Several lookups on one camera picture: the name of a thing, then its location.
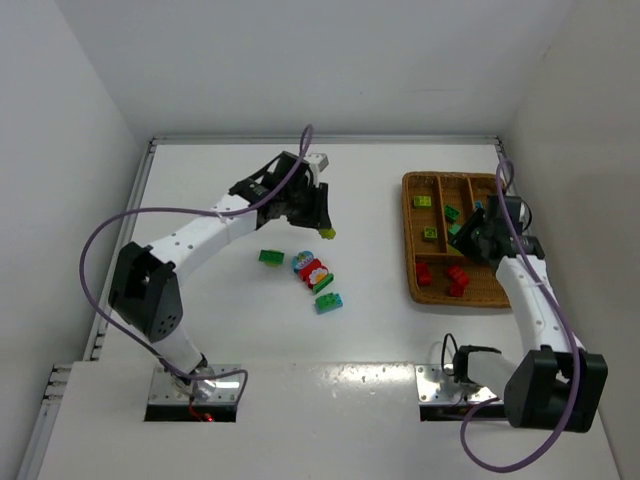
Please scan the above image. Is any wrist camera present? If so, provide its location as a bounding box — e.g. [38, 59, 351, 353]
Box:
[518, 199, 533, 233]
[305, 153, 329, 172]

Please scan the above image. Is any lime lego brick in basket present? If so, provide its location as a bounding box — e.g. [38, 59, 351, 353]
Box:
[412, 195, 432, 209]

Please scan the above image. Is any dark green lego in basket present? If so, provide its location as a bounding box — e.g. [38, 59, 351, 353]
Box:
[444, 204, 461, 224]

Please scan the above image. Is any lime curved lego piece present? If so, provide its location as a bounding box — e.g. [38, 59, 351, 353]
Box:
[318, 228, 336, 240]

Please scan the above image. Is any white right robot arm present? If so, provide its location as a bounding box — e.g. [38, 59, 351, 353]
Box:
[449, 195, 608, 433]

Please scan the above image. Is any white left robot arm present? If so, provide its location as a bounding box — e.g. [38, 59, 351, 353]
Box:
[108, 151, 334, 382]

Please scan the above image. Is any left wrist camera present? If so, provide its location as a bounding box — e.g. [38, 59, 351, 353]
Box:
[305, 153, 329, 172]

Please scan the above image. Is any wicker divided basket tray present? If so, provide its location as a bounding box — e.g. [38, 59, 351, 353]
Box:
[401, 171, 510, 309]

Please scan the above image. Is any small red lego brick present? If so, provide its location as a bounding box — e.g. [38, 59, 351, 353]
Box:
[446, 265, 470, 287]

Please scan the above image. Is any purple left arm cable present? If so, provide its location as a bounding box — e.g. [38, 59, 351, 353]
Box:
[79, 124, 315, 401]

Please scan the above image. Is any red flower picture lego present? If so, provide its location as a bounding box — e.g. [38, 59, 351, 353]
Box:
[298, 258, 329, 289]

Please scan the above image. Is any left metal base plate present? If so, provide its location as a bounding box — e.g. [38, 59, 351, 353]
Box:
[148, 365, 244, 407]

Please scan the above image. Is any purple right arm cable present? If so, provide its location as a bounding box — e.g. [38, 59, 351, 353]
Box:
[459, 153, 586, 472]

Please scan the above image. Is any green and blue lego stack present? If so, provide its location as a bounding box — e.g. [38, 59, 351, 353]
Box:
[315, 292, 344, 314]

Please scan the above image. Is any red long lego brick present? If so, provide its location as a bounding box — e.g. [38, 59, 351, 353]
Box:
[415, 262, 433, 287]

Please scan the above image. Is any metal base plate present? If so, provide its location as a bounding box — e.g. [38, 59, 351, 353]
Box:
[148, 365, 244, 407]
[414, 364, 503, 407]

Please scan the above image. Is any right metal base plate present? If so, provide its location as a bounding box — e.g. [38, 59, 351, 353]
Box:
[414, 364, 503, 407]

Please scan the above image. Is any green flat lego base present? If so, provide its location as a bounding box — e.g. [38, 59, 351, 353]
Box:
[312, 273, 334, 294]

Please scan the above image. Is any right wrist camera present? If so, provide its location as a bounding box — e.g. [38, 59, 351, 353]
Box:
[518, 199, 533, 233]

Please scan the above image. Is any lime square lego brick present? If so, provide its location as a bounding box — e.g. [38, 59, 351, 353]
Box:
[422, 227, 438, 242]

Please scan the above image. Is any red curved lego brick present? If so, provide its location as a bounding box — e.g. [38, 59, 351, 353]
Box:
[449, 282, 466, 298]

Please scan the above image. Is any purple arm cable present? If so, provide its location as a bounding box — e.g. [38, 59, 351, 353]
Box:
[79, 124, 315, 401]
[459, 153, 586, 472]

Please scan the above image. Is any green long lego brick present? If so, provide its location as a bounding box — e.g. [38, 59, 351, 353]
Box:
[258, 249, 285, 266]

